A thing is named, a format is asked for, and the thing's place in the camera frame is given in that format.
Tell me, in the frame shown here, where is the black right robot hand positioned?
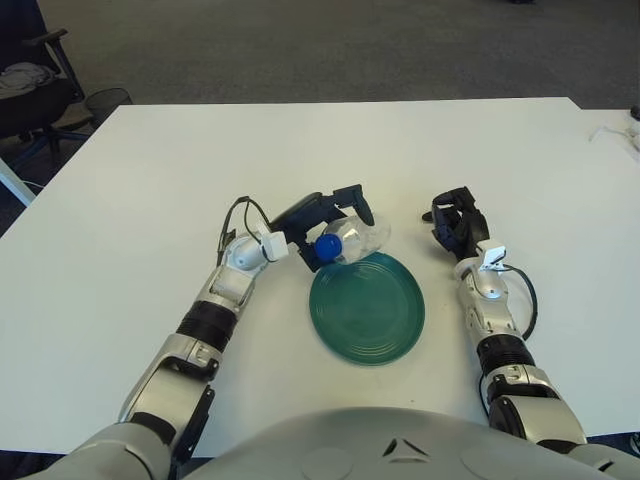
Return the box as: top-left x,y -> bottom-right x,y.
419,186 -> 491,261

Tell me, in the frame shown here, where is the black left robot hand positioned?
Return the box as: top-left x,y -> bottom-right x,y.
269,183 -> 376,274

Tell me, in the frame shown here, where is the clear bottle with blue cap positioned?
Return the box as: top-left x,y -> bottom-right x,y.
314,215 -> 392,266

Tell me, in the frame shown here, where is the green ribbed plate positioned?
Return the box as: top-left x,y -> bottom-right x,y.
308,251 -> 426,368

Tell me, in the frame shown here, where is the black mesh wastebasket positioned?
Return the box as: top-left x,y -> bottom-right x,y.
83,87 -> 134,124

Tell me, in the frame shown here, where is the grey robot torso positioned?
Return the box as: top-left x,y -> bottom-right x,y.
179,407 -> 616,480

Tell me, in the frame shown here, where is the black office chair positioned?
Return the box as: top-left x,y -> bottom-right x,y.
0,27 -> 94,151

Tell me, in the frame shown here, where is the grey cloth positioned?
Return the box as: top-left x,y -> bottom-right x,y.
0,62 -> 56,91

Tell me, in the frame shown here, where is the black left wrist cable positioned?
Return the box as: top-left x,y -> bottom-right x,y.
217,194 -> 274,261

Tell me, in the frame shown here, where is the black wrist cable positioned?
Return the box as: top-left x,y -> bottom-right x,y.
502,264 -> 539,341
217,194 -> 274,261

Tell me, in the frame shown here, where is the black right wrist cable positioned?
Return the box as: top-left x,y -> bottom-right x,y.
502,264 -> 539,341

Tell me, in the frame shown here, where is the white cable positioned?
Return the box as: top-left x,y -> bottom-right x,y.
588,124 -> 632,143

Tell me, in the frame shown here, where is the white desk frame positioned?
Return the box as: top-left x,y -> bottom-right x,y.
0,157 -> 37,207

